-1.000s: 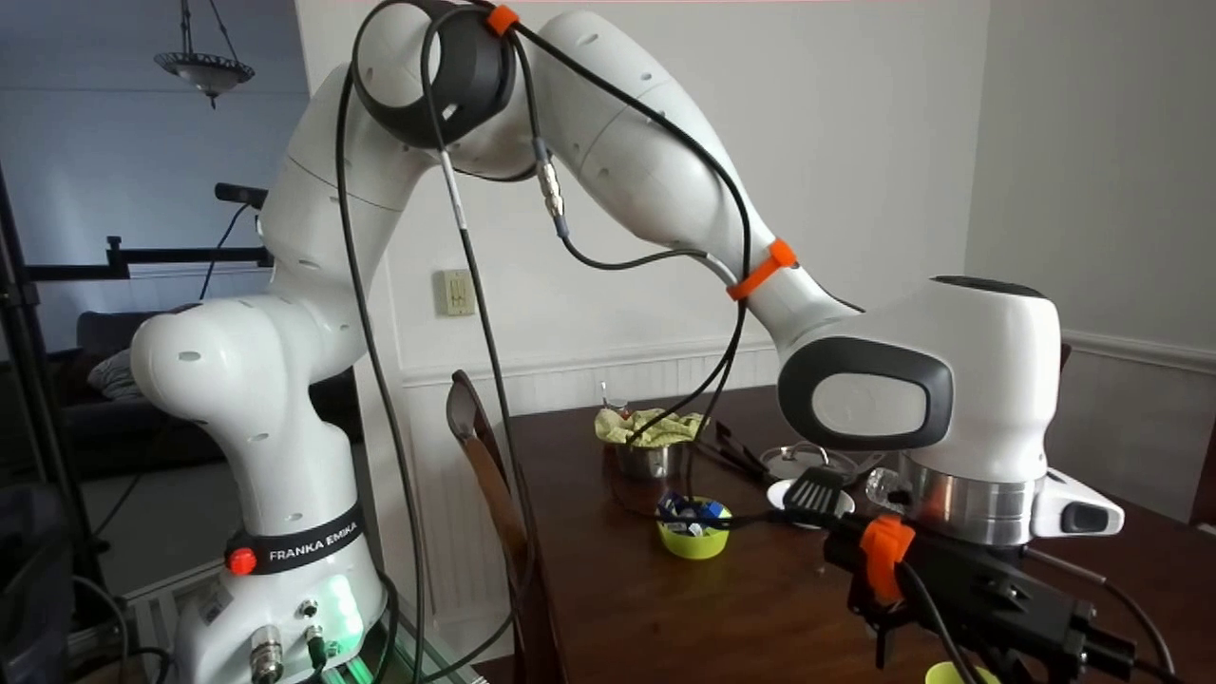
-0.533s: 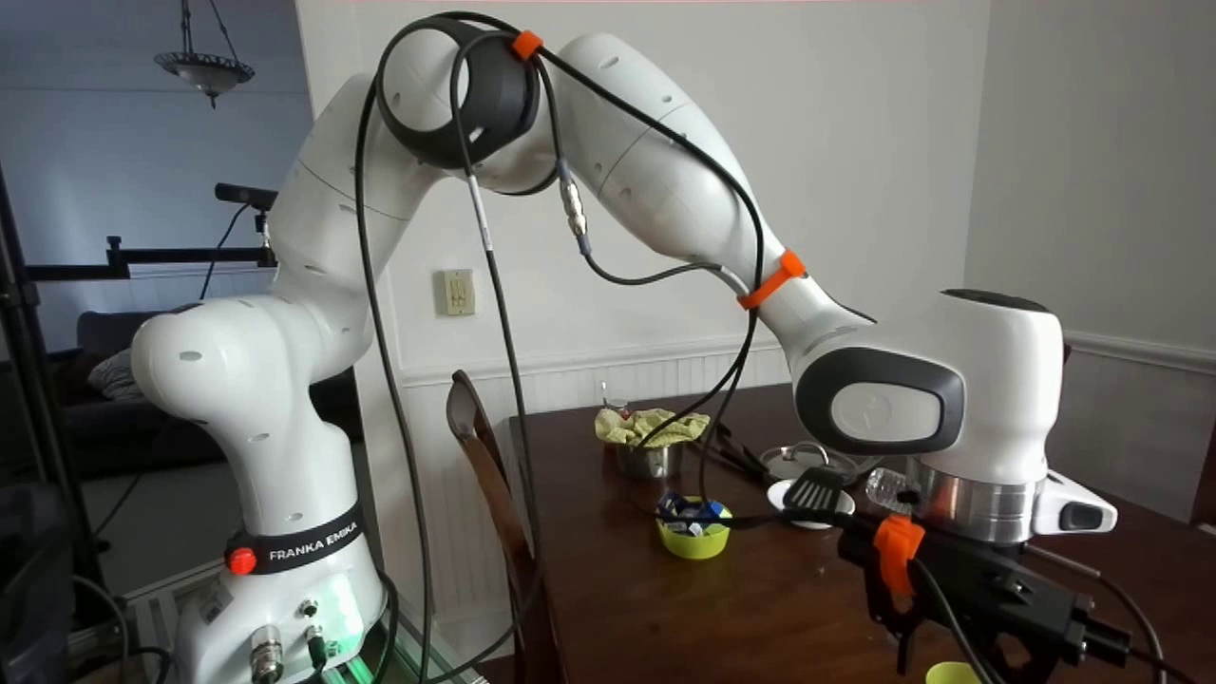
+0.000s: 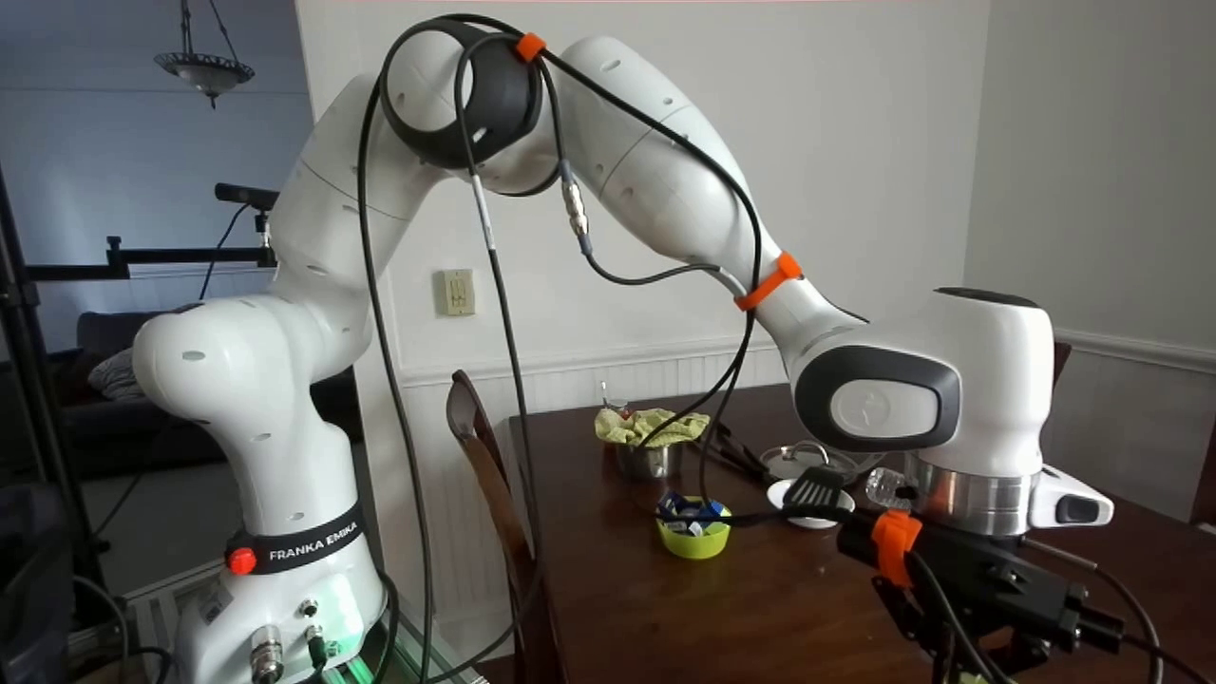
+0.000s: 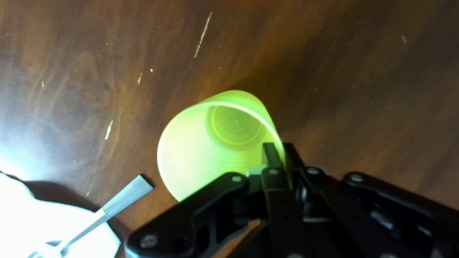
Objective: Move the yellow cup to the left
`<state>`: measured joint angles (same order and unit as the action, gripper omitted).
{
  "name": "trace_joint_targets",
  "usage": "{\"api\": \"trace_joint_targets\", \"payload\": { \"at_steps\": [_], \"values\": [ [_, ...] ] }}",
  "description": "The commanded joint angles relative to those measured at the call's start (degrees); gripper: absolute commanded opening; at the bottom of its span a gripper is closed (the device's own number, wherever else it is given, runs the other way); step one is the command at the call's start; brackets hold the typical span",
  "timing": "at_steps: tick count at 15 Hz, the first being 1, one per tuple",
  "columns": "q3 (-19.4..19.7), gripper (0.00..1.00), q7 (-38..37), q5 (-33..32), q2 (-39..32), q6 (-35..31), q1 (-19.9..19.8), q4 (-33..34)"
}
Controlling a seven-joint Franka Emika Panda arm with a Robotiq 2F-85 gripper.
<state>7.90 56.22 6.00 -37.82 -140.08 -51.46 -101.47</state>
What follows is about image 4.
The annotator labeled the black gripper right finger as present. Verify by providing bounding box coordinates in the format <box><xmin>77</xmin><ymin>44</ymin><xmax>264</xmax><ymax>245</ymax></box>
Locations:
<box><xmin>284</xmin><ymin>142</ymin><xmax>459</xmax><ymax>258</ymax></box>

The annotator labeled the green object table edge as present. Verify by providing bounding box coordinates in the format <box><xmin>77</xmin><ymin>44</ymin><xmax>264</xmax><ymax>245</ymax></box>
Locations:
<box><xmin>156</xmin><ymin>89</ymin><xmax>288</xmax><ymax>204</ymax></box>

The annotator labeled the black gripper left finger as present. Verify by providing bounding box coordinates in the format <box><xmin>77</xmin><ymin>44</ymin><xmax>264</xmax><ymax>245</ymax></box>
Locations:
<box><xmin>125</xmin><ymin>142</ymin><xmax>295</xmax><ymax>258</ymax></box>

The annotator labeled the white plate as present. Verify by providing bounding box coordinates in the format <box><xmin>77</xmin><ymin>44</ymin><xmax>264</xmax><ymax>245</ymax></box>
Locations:
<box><xmin>0</xmin><ymin>171</ymin><xmax>123</xmax><ymax>258</ymax></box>

